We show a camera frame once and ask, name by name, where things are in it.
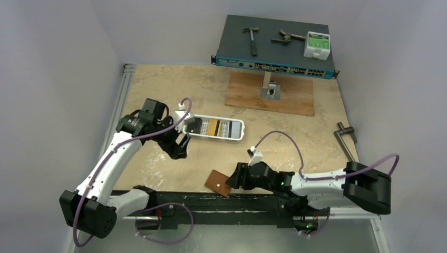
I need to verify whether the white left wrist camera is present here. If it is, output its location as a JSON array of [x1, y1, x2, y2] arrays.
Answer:
[[172, 103, 195, 132]]

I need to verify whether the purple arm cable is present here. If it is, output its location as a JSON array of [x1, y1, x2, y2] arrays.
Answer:
[[72, 97, 193, 248], [254, 131, 400, 181]]

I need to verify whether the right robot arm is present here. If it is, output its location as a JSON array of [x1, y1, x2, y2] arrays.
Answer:
[[226, 161, 392, 215]]

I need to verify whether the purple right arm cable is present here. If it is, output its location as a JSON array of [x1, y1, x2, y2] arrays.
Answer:
[[254, 131, 400, 181]]

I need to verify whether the brown leather card holder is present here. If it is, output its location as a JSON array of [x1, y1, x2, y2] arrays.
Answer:
[[205, 170, 231, 197]]

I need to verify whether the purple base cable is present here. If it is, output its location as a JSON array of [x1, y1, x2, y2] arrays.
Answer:
[[135, 202, 195, 245]]

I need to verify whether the metal T-handle tool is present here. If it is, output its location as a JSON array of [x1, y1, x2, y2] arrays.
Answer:
[[334, 122, 357, 162]]

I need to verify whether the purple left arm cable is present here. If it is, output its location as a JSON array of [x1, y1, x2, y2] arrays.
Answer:
[[72, 97, 193, 248]]

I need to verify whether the small hammer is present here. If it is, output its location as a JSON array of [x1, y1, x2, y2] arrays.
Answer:
[[242, 27, 259, 56]]

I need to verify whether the aluminium frame rail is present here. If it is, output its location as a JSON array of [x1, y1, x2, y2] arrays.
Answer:
[[98, 63, 138, 159]]

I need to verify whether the plywood base board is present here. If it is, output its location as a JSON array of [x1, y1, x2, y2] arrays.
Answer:
[[225, 72, 315, 116]]

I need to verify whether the white plastic basket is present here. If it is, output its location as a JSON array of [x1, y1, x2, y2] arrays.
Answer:
[[182, 114, 245, 141]]

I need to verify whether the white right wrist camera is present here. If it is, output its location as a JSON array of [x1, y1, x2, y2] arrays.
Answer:
[[247, 146, 263, 166]]

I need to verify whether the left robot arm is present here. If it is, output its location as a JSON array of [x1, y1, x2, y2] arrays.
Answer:
[[59, 98, 194, 247]]

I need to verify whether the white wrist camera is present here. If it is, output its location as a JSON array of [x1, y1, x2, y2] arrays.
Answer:
[[247, 146, 263, 166], [172, 103, 195, 132]]

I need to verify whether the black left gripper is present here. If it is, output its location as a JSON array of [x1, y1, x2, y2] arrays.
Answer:
[[152, 116, 190, 159]]

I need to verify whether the white credit card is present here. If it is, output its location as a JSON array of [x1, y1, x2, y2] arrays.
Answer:
[[226, 121, 242, 139]]

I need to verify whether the silver metal stand bracket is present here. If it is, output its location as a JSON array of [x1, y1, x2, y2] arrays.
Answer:
[[260, 71, 281, 101]]

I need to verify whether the white green electrical module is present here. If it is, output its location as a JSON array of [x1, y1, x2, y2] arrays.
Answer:
[[304, 31, 331, 61]]

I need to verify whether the gold striped credit card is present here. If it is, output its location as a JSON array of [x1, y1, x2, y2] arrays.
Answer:
[[207, 119, 222, 137]]

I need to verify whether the blue network switch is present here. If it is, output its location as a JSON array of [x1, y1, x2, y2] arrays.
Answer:
[[211, 15, 339, 80]]

